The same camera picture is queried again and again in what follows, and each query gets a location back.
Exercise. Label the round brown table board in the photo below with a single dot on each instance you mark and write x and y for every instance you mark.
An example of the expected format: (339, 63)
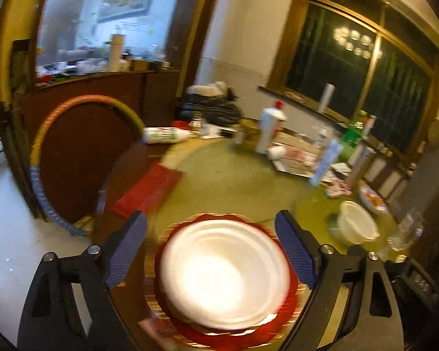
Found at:
(84, 153)

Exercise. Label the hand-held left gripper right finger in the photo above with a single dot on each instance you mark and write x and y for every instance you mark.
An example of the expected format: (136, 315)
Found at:
(296, 252)

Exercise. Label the flat tray with papers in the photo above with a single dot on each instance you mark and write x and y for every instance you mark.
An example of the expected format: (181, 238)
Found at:
(296, 168)

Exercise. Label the green plastic bottle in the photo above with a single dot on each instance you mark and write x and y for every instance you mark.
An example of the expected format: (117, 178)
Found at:
(351, 139)

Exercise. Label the white paper roll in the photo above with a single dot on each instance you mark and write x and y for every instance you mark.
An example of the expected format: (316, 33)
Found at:
(326, 98)

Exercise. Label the wooden framed window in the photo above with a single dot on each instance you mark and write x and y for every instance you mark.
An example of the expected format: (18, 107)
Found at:
(329, 62)

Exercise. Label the steel thermos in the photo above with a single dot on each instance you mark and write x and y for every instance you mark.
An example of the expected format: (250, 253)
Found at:
(358, 166)

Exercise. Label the red foil packet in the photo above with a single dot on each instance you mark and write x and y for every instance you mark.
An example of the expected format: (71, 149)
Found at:
(146, 190)

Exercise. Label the red gold-rimmed plate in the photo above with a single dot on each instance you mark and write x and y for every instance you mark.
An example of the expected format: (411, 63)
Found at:
(184, 338)

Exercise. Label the white tumbler with straw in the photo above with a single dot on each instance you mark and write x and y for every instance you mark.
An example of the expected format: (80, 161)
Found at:
(116, 53)

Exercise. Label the white liquor bottle red cap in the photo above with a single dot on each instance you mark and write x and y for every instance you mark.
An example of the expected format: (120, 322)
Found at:
(269, 128)

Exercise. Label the white bowl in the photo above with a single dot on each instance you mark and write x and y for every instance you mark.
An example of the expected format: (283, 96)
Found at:
(223, 278)
(190, 243)
(356, 221)

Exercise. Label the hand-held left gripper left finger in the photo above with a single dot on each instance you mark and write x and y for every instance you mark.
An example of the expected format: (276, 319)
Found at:
(126, 248)

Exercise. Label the multicoloured hula hoop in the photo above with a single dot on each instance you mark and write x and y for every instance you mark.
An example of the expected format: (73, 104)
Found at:
(36, 175)

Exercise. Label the patterned bowl with food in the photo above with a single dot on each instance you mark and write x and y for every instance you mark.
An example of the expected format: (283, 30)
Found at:
(373, 199)

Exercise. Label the pink cloth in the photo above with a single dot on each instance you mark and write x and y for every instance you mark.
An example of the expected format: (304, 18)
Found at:
(300, 156)

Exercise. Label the grey cabinet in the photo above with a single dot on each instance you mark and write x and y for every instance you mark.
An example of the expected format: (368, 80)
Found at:
(424, 197)

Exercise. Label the small white cup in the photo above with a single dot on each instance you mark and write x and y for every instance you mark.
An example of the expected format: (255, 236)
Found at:
(277, 153)

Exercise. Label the jar with gold lid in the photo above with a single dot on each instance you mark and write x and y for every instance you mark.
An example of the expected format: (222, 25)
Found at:
(248, 129)

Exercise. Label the wooden chair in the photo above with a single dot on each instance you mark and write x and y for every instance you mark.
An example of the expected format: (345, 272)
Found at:
(387, 175)

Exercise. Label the clear glass mug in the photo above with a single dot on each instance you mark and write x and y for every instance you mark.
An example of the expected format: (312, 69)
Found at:
(406, 232)

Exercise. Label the blue and white tube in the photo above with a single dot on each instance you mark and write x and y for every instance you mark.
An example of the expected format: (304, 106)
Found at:
(325, 162)

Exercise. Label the dark wooden cabinet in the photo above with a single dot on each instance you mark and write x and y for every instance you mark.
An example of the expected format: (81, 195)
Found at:
(106, 87)

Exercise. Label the white bottle with green label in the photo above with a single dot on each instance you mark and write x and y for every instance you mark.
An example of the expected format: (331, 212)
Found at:
(164, 135)

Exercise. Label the white spray bottle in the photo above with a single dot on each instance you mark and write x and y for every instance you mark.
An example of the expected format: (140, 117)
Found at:
(370, 125)

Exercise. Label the small golden glass bottle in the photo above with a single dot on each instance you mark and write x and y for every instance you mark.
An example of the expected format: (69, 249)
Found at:
(197, 122)

